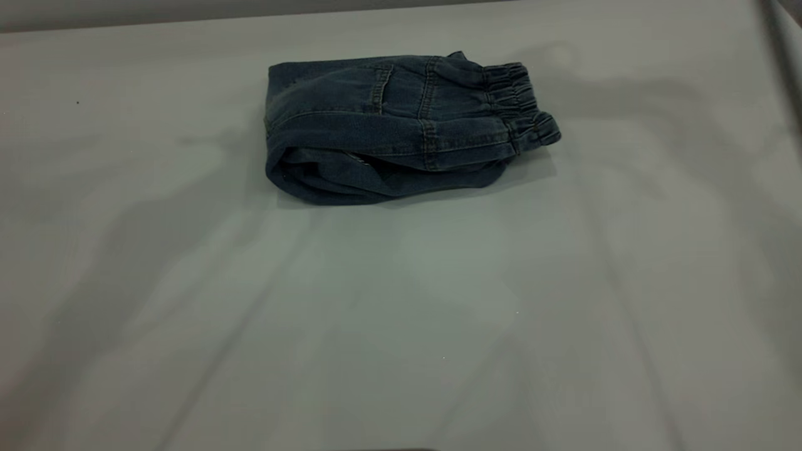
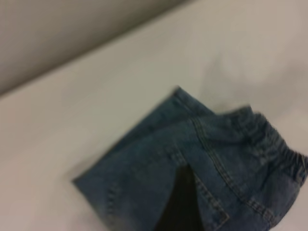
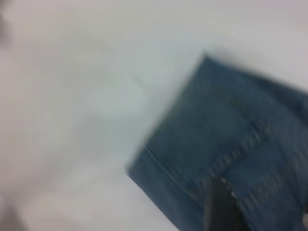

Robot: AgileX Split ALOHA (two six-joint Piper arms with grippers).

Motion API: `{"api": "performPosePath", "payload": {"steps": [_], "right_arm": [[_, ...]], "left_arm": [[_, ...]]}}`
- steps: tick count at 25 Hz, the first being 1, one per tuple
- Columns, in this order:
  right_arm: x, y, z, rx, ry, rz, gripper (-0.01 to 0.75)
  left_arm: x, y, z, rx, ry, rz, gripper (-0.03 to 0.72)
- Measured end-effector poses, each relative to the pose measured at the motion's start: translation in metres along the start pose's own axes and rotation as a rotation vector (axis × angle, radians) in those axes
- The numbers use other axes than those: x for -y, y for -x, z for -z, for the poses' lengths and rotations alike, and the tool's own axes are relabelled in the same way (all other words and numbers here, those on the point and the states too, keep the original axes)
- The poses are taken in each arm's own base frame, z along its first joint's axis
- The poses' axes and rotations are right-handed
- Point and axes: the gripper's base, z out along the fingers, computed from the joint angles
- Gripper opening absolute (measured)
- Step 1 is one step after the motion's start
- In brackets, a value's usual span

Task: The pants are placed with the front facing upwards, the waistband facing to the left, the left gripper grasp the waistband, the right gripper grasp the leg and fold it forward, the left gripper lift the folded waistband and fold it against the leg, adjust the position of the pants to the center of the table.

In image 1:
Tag blue denim kids pants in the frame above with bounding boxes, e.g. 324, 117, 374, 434
263, 51, 562, 206

